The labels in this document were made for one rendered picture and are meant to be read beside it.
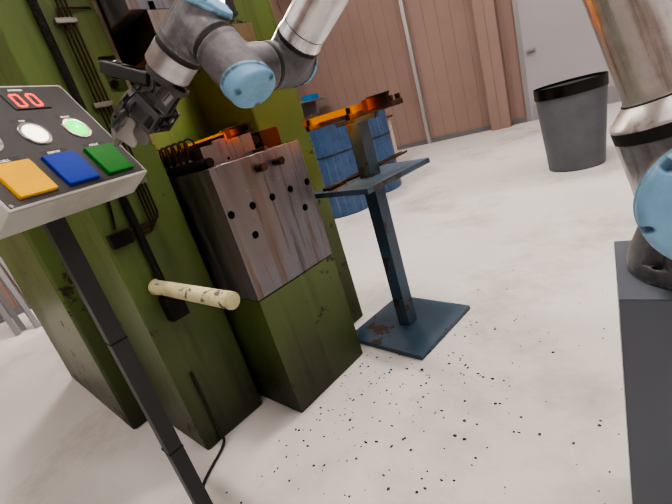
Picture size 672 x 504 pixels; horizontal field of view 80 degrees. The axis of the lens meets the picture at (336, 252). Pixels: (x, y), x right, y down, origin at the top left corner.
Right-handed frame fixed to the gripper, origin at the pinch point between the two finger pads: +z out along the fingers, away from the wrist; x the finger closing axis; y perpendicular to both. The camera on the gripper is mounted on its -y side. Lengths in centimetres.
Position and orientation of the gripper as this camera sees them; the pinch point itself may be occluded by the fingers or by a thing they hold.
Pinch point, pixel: (116, 138)
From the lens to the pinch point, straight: 102.9
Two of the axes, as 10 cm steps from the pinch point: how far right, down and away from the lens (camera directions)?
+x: 2.7, -3.8, 8.8
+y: 7.0, 7.1, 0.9
